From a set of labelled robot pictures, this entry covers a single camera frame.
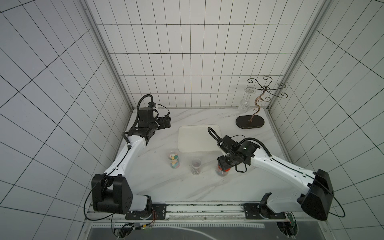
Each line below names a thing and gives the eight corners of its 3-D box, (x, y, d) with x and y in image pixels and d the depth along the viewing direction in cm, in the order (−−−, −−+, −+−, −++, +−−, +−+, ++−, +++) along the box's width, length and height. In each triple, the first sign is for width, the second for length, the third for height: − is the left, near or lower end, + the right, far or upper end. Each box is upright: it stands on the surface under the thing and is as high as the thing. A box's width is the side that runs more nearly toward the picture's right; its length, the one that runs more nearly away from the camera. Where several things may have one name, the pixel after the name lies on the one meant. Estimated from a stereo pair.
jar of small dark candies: (191, 175, 86) (191, 168, 78) (191, 166, 90) (191, 158, 81) (200, 175, 86) (201, 168, 78) (200, 166, 90) (201, 158, 81)
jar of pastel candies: (169, 168, 88) (167, 162, 82) (170, 157, 93) (169, 151, 86) (179, 168, 88) (178, 162, 82) (180, 157, 93) (179, 151, 86)
